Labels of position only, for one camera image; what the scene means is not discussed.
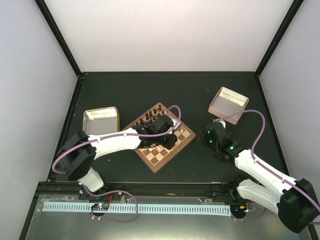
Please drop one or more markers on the black frame post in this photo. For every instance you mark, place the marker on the black frame post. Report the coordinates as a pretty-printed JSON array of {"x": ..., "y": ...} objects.
[
  {"x": 46, "y": 13},
  {"x": 283, "y": 27}
]

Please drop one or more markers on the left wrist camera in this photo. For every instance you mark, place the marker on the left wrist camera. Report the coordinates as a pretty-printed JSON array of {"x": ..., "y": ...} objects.
[{"x": 176, "y": 123}]

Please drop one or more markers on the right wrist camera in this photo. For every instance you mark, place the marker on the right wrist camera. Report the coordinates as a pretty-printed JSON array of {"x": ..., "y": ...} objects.
[{"x": 220, "y": 121}]

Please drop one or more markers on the pink patterned metal tin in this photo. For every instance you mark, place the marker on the pink patterned metal tin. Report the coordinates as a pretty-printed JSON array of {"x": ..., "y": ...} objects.
[{"x": 228, "y": 102}]

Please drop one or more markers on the black mounting rail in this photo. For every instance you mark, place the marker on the black mounting rail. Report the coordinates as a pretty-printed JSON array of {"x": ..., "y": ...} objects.
[{"x": 218, "y": 192}]

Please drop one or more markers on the black frame post right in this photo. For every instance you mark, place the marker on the black frame post right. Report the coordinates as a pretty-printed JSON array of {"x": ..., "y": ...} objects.
[{"x": 283, "y": 27}]

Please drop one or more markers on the silver metal tray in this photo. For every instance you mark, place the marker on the silver metal tray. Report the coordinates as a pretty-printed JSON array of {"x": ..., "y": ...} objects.
[{"x": 101, "y": 121}]

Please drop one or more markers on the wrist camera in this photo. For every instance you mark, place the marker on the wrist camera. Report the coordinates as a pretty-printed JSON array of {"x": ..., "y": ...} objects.
[
  {"x": 176, "y": 123},
  {"x": 220, "y": 121}
]

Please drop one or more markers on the circuit board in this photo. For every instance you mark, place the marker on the circuit board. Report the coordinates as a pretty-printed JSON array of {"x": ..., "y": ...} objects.
[
  {"x": 100, "y": 207},
  {"x": 242, "y": 208}
]

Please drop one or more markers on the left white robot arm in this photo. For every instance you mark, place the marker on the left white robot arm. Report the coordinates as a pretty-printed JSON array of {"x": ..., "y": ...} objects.
[{"x": 78, "y": 154}]

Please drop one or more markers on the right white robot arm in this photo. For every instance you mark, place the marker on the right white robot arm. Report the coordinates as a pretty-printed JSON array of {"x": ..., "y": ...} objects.
[{"x": 293, "y": 201}]

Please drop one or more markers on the wooden chess board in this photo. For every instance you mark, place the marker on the wooden chess board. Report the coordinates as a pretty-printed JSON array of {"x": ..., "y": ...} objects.
[{"x": 156, "y": 157}]

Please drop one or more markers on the light blue slotted cable duct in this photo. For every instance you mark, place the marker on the light blue slotted cable duct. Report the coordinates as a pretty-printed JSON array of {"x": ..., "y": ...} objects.
[{"x": 131, "y": 208}]

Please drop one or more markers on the black frame post left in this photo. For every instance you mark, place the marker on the black frame post left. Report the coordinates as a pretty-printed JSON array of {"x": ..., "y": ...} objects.
[{"x": 46, "y": 13}]

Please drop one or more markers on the right circuit board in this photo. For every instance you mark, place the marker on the right circuit board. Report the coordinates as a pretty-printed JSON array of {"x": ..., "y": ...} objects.
[{"x": 242, "y": 208}]

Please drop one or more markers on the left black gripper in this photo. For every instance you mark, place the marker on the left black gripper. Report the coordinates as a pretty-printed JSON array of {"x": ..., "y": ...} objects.
[{"x": 169, "y": 145}]

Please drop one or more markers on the left circuit board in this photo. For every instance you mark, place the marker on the left circuit board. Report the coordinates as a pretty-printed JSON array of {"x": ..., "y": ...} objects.
[{"x": 100, "y": 207}]

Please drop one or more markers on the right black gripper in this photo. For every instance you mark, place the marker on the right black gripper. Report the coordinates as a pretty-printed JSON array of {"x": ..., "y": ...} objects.
[{"x": 202, "y": 137}]

